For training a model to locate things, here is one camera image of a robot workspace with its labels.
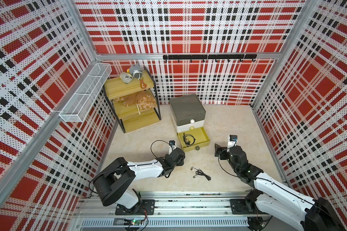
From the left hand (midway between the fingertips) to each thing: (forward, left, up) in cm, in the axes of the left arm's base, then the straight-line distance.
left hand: (180, 155), depth 90 cm
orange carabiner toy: (+32, +23, +31) cm, 50 cm away
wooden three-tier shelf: (+32, +38, 0) cm, 50 cm away
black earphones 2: (-10, -12, -2) cm, 15 cm away
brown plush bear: (+27, +21, +24) cm, 42 cm away
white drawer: (+15, -4, +11) cm, 19 cm away
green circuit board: (-35, +23, 0) cm, 42 cm away
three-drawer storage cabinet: (+18, -15, -3) cm, 24 cm away
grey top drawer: (+24, -5, +18) cm, 30 cm away
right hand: (+3, -26, +10) cm, 28 cm away
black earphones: (+13, -6, -1) cm, 15 cm away
